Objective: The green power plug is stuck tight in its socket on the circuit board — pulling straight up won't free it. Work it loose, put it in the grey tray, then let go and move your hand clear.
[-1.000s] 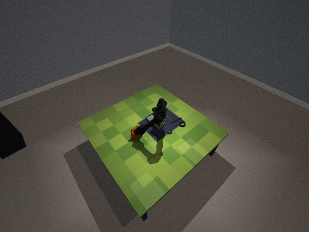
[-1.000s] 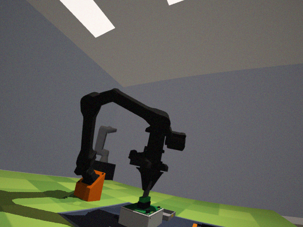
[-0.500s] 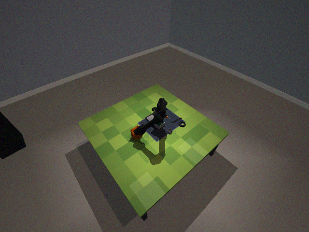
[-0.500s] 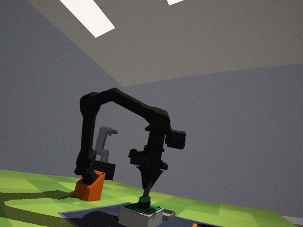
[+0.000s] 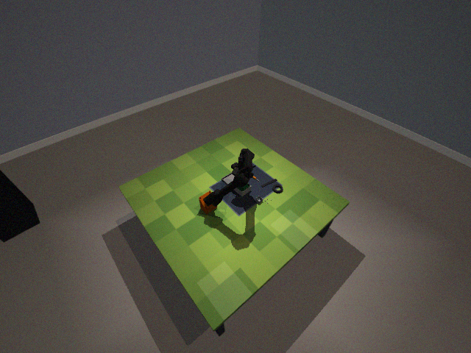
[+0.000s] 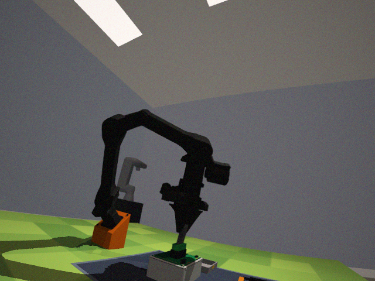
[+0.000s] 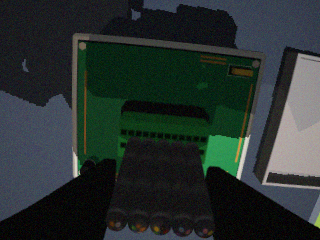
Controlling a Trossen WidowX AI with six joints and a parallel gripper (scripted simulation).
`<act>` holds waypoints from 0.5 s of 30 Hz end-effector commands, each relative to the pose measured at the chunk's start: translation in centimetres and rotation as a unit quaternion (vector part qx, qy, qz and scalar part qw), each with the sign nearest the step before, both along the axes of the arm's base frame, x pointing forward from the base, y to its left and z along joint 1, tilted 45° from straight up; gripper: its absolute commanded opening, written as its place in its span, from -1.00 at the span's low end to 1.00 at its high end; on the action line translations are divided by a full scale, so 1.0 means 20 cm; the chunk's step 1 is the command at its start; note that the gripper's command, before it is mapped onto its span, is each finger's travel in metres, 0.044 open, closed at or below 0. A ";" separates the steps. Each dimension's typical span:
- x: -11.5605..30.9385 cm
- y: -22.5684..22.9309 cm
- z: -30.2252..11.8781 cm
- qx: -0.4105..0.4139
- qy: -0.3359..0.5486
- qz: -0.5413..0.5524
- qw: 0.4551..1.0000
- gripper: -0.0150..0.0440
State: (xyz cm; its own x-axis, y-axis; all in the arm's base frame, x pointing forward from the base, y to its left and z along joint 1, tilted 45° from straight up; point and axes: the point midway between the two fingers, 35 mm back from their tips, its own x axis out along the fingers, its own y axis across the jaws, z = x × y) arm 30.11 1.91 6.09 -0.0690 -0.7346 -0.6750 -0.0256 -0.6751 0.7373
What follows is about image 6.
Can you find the green circuit board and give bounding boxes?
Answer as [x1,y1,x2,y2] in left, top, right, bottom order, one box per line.
[153,251,201,266]

